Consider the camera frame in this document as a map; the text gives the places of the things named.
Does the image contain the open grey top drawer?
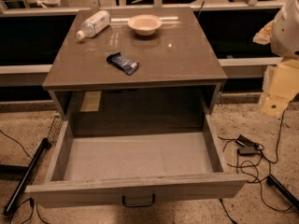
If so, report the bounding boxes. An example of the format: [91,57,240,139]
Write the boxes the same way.
[25,115,247,208]

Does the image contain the black bar floor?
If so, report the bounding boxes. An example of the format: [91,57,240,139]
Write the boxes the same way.
[266,175,299,211]
[3,138,51,217]

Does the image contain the white paper bowl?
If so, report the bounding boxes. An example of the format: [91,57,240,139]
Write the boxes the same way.
[128,15,163,36]

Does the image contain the clear plastic water bottle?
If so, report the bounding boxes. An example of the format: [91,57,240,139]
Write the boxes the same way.
[76,10,110,40]

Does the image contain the grey cabinet with glossy top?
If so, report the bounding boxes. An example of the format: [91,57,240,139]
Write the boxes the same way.
[42,7,228,138]

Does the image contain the metal mesh grid piece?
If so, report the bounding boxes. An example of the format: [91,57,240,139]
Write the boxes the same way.
[48,114,63,145]

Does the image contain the black cables on floor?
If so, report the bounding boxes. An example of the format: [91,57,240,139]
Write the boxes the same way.
[217,109,295,213]

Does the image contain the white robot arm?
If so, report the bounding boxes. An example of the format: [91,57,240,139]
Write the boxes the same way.
[253,0,299,118]

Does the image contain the blue rxbar blueberry wrapper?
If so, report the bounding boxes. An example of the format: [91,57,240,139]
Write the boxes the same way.
[107,52,139,76]

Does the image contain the black power adapter brick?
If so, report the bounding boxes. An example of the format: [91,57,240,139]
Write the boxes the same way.
[235,134,255,147]

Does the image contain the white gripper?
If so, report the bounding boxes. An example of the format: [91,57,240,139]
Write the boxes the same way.
[259,59,299,118]

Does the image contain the black bar left floor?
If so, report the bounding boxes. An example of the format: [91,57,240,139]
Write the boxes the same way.
[3,138,51,217]

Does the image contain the black cable left floor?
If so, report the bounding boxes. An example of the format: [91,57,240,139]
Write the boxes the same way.
[0,129,50,224]

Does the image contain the black drawer handle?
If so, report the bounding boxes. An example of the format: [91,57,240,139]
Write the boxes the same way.
[121,194,156,208]

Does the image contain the black bar right floor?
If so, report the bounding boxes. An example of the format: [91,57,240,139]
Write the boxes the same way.
[266,175,299,211]

